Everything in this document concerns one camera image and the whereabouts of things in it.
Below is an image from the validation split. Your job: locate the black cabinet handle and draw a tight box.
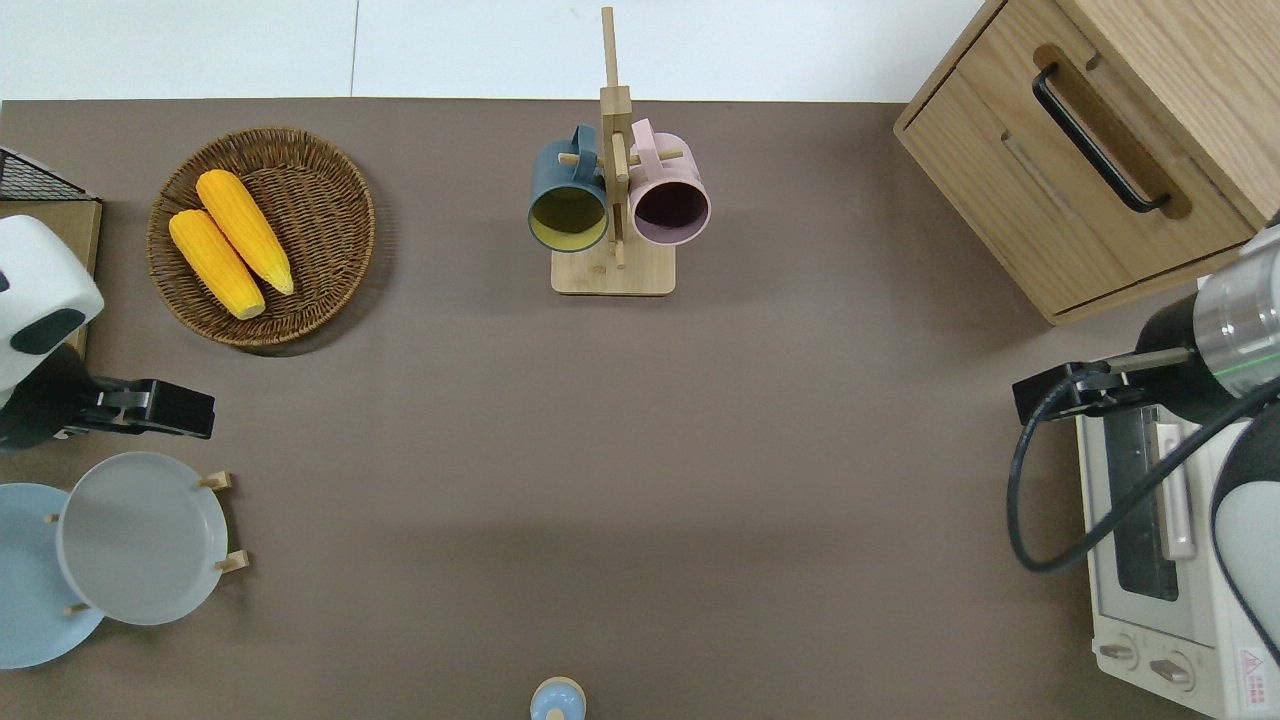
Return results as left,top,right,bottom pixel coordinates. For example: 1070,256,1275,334
1032,62,1172,215

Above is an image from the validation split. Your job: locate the light blue plate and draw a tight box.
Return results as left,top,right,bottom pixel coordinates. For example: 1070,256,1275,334
0,482,107,670

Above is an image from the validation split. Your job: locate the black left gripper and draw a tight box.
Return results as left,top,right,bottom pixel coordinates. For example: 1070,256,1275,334
60,377,217,442

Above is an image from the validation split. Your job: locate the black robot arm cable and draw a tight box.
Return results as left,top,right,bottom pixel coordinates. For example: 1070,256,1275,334
1006,345,1280,575

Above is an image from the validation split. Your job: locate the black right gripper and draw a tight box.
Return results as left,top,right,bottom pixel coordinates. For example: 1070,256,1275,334
1012,361,1152,427

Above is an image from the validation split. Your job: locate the brown wicker basket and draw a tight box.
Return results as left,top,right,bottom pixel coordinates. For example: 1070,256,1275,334
146,126,378,350

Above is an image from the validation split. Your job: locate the wooden plate rack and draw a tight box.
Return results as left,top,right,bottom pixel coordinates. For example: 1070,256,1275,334
44,470,251,616

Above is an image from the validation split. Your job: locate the yellow corn cob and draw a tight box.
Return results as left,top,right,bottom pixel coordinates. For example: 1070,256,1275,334
194,168,297,297
167,207,268,322

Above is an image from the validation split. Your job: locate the gray plate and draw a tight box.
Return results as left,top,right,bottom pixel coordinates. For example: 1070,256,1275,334
56,451,230,628

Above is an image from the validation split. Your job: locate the wooden mug rack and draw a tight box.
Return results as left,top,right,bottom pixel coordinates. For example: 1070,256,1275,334
551,5,692,298

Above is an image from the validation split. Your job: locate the pink mug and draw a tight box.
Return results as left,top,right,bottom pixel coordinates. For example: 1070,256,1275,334
627,117,713,248

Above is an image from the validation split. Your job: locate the black wire mesh basket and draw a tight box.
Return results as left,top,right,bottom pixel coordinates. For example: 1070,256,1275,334
0,146,97,204

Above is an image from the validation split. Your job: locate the wooden drawer cabinet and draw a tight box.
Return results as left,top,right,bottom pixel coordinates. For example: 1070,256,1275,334
893,0,1280,327

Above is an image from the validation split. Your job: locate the brown table mat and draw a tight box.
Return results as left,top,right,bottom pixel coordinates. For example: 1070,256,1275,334
0,97,1233,720

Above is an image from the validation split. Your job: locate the light blue lidded jar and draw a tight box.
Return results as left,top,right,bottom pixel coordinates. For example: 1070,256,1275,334
529,677,588,720

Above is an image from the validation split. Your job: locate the white toaster oven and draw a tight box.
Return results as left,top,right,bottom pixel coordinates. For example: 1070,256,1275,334
1074,405,1280,720

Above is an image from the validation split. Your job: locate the white oven door handle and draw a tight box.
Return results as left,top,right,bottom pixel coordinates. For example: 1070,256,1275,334
1154,421,1199,562

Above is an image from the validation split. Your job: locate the dark blue mug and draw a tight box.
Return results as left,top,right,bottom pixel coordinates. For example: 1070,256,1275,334
527,123,612,254

